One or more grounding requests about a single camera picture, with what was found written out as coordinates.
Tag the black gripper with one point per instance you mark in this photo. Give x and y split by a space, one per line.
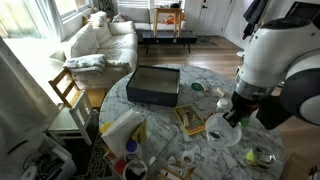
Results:
241 108

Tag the clear plastic cup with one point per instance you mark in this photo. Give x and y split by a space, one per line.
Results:
220 134

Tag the green bottle red cap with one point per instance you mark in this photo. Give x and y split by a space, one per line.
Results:
245 122

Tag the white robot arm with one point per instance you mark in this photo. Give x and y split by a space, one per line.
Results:
280 75

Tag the white pill bottle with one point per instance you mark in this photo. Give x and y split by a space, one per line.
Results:
221 105

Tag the small white measuring cup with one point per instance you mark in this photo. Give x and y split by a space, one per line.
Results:
188 156

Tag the wooden block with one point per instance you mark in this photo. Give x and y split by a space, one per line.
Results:
220 92

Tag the yellow picture book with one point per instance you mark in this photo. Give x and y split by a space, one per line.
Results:
189 119

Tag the green round lid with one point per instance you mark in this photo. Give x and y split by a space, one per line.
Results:
197 86

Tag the metal bowl green rim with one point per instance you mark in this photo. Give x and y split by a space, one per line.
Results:
260 157

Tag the dark blue open box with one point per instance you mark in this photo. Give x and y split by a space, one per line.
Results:
154 85

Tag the blue lid white jar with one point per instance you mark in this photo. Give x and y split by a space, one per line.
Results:
133 151

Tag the white paper bag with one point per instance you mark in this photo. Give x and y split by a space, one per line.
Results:
117 135

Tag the black coffee table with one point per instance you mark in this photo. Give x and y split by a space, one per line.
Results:
168 37

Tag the wooden stool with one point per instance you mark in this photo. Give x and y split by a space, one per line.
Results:
174 16

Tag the black television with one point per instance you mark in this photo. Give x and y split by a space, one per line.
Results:
305 10

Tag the cream sofa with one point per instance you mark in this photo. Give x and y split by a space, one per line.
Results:
117 41

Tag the grey folded blanket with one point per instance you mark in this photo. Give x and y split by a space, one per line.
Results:
94 63

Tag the white small chair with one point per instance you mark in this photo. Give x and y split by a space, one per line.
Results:
72 123

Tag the wooden chair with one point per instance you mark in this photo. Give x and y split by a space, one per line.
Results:
68 91

